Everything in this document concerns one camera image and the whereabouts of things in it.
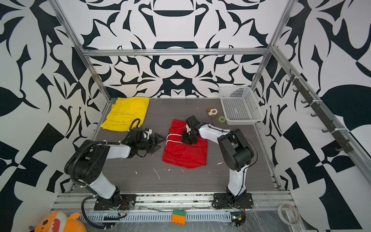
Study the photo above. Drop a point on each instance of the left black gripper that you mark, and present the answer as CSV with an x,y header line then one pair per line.
x,y
154,144

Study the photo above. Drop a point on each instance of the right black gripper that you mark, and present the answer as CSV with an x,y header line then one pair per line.
x,y
184,139

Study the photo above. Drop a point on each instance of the red shorts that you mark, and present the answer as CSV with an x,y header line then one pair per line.
x,y
180,154

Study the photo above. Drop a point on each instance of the yellow shorts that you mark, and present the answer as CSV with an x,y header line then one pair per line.
x,y
124,112

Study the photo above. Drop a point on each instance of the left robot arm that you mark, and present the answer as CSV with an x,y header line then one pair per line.
x,y
86,164

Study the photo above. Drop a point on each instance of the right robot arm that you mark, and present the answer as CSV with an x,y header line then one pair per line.
x,y
237,154

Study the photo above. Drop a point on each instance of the brown white plush toy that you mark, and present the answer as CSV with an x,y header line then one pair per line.
x,y
212,112

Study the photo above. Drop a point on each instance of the green tape roll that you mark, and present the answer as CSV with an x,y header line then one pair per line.
x,y
222,119

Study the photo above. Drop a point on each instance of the white plastic basket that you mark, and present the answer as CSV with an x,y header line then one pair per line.
x,y
240,105

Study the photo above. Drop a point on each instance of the orange green toy block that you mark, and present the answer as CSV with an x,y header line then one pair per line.
x,y
179,217

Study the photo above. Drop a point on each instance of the green circuit board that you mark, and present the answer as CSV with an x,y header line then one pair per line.
x,y
237,219

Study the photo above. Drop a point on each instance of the clear tape roll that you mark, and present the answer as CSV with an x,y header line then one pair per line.
x,y
288,214

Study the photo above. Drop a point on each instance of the orange shark plush toy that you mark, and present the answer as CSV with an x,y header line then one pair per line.
x,y
58,221

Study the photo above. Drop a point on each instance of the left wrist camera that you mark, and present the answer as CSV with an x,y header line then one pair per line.
x,y
147,133

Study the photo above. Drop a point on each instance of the white slotted cable duct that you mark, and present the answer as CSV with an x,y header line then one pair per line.
x,y
197,216

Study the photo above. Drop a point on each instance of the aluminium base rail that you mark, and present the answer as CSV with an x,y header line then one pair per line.
x,y
162,201

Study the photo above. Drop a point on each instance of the grey wall hook rack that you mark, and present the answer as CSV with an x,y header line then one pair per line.
x,y
321,111

